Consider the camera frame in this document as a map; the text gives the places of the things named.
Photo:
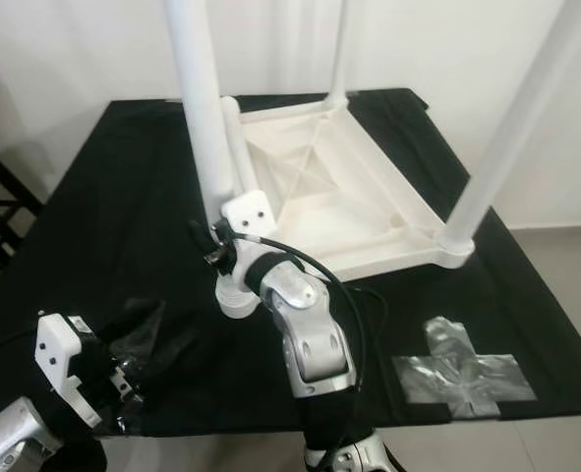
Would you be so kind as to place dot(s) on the white plastic table top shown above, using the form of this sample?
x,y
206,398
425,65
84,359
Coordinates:
x,y
339,177

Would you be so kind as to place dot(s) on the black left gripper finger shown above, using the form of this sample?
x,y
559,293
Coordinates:
x,y
177,352
138,315

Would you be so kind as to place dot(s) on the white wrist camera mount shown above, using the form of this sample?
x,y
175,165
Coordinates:
x,y
249,211
59,354

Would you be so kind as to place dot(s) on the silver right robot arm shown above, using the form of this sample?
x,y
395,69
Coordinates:
x,y
315,334

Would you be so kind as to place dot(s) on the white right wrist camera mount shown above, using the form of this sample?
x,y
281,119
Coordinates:
x,y
249,211

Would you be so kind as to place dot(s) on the black table cloth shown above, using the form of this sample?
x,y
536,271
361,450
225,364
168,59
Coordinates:
x,y
113,197

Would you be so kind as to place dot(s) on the clear plastic wrap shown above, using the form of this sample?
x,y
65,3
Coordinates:
x,y
457,374

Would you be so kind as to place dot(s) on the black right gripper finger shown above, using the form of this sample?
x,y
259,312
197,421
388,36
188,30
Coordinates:
x,y
203,234

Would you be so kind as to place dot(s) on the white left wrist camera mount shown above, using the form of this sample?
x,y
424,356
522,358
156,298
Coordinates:
x,y
59,354

